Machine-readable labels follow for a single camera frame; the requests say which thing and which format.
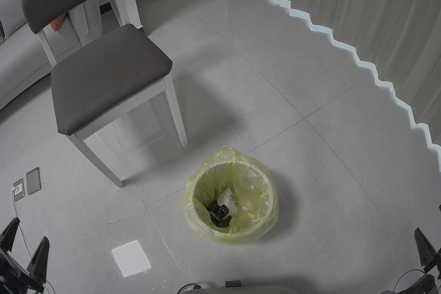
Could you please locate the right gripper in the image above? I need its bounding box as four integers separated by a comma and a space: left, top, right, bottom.
414, 227, 441, 274

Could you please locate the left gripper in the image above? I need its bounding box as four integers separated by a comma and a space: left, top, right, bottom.
0, 217, 50, 294

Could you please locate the yellow plastic bag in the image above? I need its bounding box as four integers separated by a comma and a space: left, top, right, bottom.
183, 147, 279, 246

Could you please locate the black plastic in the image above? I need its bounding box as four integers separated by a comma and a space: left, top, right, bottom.
207, 201, 232, 228

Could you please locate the clear printed wrapper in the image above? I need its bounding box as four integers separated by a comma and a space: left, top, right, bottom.
216, 187, 242, 217

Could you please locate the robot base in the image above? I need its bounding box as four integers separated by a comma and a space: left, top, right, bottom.
179, 280, 293, 294

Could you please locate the white trash bin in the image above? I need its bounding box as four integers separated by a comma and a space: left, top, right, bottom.
188, 162, 279, 241

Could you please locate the pale grey sofa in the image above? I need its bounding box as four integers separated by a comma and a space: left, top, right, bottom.
0, 0, 142, 110

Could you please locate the white chair grey seat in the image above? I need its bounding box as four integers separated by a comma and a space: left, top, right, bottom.
21, 0, 189, 188

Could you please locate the orange cushion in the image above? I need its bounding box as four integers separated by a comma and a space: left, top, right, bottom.
50, 15, 66, 32

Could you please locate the black cable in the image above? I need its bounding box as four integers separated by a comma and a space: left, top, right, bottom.
176, 282, 202, 294
393, 269, 428, 294

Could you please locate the white cable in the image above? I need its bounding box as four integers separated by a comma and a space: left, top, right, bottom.
11, 187, 37, 260

